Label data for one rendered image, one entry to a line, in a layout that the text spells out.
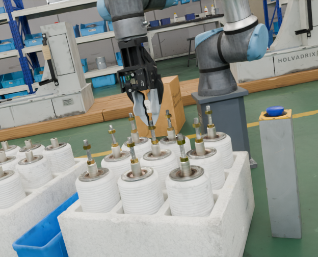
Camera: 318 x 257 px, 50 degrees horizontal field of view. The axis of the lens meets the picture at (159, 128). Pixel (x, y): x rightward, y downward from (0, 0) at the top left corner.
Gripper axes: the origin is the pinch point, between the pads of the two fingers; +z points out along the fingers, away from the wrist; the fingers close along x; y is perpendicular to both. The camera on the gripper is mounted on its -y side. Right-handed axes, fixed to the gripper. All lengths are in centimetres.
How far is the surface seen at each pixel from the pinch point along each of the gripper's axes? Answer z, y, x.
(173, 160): 10.7, 2.1, 4.3
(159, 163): 10.1, 5.0, 1.4
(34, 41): -51, -391, -274
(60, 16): -121, -738, -402
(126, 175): 9.1, 13.1, -4.3
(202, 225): 16.8, 22.4, 12.8
